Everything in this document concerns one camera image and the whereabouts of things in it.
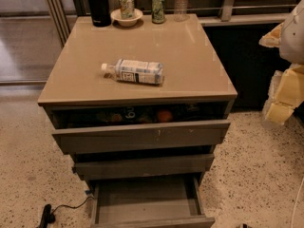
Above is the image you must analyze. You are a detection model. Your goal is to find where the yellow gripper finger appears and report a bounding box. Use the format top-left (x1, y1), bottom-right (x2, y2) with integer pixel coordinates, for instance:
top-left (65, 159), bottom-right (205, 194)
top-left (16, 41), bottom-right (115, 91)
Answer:
top-left (264, 64), bottom-right (304, 125)
top-left (258, 24), bottom-right (283, 48)

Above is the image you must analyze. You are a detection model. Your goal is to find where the blue label plastic bottle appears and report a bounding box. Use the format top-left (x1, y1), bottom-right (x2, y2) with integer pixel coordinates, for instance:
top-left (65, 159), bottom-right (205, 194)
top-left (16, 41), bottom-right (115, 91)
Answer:
top-left (101, 59), bottom-right (163, 86)

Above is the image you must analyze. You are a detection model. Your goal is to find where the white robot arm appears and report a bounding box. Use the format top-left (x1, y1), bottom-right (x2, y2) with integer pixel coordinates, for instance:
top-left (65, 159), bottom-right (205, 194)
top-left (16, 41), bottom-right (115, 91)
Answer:
top-left (259, 0), bottom-right (304, 127)

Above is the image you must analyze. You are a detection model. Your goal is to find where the clear water bottle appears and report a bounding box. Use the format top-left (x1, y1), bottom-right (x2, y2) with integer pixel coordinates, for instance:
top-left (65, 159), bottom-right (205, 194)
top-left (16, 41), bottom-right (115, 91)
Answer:
top-left (174, 0), bottom-right (188, 22)

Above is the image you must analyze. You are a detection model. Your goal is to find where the orange fruit in drawer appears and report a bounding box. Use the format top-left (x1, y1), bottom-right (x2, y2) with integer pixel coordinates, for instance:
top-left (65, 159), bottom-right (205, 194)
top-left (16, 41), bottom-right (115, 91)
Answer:
top-left (157, 109), bottom-right (173, 123)

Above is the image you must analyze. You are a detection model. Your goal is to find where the grey middle drawer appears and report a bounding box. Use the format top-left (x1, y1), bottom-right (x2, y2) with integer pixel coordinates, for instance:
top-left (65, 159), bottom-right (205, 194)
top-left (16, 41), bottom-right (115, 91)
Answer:
top-left (72, 146), bottom-right (214, 181)

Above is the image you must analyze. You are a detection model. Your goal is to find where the grey drawer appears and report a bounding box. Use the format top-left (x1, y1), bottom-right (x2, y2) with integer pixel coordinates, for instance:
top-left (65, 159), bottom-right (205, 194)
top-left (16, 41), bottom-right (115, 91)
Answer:
top-left (51, 102), bottom-right (232, 155)
top-left (90, 175), bottom-right (215, 228)
top-left (72, 146), bottom-right (214, 181)

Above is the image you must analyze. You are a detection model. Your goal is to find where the grey bottom drawer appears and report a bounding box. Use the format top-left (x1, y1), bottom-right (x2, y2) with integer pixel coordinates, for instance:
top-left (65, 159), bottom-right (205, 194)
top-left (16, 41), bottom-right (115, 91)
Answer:
top-left (90, 175), bottom-right (215, 228)

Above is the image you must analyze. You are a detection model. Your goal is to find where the tan top drawer cabinet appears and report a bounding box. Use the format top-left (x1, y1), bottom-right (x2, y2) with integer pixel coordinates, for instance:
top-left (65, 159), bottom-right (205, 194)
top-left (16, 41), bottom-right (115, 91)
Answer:
top-left (38, 15), bottom-right (237, 183)

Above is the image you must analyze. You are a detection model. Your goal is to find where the grey top drawer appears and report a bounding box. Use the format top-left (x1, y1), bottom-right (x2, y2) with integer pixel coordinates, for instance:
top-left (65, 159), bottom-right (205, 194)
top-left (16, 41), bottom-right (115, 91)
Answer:
top-left (51, 102), bottom-right (232, 155)

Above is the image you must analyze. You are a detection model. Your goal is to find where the green drink can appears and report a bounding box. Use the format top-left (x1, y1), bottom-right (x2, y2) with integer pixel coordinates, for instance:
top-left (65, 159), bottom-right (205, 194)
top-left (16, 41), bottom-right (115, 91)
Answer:
top-left (151, 0), bottom-right (165, 24)

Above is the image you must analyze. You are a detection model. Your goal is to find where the green can in bowl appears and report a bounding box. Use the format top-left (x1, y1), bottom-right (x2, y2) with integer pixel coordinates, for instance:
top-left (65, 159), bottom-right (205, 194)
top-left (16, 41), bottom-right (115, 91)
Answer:
top-left (119, 0), bottom-right (135, 19)

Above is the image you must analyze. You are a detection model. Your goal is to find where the white ceramic bowl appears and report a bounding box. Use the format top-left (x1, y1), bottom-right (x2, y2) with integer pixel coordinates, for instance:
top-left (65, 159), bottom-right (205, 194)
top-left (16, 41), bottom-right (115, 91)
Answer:
top-left (110, 9), bottom-right (143, 28)

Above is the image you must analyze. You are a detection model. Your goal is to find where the black insulated flask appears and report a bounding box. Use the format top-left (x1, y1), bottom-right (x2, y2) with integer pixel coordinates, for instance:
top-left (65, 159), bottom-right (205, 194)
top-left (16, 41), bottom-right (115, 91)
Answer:
top-left (87, 0), bottom-right (111, 27)

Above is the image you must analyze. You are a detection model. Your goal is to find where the white cable on floor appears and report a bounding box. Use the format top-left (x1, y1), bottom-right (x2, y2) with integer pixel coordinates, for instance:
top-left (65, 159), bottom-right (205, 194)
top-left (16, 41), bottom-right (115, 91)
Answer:
top-left (290, 176), bottom-right (304, 228)

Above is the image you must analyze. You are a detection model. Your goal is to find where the black power plug cable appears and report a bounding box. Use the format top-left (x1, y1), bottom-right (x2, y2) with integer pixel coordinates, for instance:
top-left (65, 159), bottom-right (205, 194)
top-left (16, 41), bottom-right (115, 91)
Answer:
top-left (37, 195), bottom-right (95, 228)

